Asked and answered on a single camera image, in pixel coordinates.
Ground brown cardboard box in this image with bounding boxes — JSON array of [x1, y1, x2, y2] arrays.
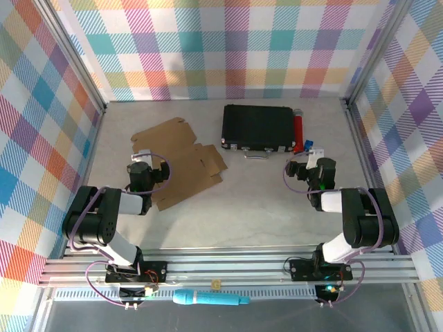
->
[[130, 117, 229, 212]]

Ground red glitter microphone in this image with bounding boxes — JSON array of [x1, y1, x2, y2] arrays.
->
[[292, 109, 306, 155]]

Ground black ribbed carry case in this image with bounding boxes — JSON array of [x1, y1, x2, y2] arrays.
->
[[220, 104, 298, 160]]

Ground black controller board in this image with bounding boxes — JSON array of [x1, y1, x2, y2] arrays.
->
[[119, 285, 155, 300], [314, 283, 342, 302]]

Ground blue marker pen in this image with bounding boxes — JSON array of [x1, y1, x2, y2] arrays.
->
[[172, 288, 251, 307]]

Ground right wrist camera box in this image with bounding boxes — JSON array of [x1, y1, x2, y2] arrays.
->
[[307, 148, 326, 170]]

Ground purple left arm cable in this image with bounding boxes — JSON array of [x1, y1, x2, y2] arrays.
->
[[67, 151, 173, 308]]

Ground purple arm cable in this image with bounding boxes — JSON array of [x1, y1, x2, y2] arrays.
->
[[67, 151, 173, 308], [282, 151, 384, 308]]

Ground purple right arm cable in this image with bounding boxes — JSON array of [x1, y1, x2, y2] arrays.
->
[[282, 151, 384, 308]]

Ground aluminium side rail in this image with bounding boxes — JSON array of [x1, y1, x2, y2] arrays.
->
[[344, 102, 397, 255]]

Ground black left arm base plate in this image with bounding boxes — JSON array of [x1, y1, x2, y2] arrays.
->
[[105, 261, 169, 284]]

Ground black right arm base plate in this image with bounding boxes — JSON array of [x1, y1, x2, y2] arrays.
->
[[289, 257, 354, 282]]

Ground aluminium frame cross rails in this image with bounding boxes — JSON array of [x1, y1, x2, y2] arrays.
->
[[37, 243, 422, 288]]

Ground aluminium upright frame post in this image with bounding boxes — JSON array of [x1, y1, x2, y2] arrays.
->
[[341, 0, 415, 108], [33, 0, 108, 113]]

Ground white slotted cable duct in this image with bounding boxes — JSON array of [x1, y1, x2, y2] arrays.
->
[[53, 288, 319, 302]]

